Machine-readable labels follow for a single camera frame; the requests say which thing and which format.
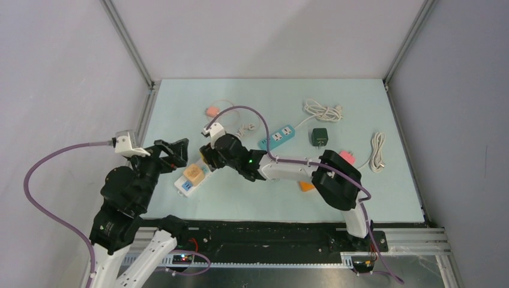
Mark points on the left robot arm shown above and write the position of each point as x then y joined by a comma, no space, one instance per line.
127,192

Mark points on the dark green cube adapter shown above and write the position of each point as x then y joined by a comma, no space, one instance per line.
319,137

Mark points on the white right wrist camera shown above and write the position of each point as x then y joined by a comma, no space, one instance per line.
214,132

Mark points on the white power strip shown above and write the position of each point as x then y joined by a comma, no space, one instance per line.
185,188

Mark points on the beige cube socket adapter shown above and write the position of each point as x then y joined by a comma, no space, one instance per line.
194,174

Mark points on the pink plug adapter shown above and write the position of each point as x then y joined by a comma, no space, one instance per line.
348,157

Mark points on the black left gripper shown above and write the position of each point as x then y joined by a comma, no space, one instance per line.
177,155

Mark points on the pink USB charger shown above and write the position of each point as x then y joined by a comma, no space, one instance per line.
212,111

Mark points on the teal power strip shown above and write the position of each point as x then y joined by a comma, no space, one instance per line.
277,138

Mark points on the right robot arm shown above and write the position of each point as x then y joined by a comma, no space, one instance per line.
337,181

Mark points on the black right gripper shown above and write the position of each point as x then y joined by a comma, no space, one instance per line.
209,153

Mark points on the orange power strip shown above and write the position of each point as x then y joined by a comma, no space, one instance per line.
306,187

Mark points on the yellow cube socket adapter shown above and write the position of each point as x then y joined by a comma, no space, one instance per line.
205,153

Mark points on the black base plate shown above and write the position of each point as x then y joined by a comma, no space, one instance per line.
271,243

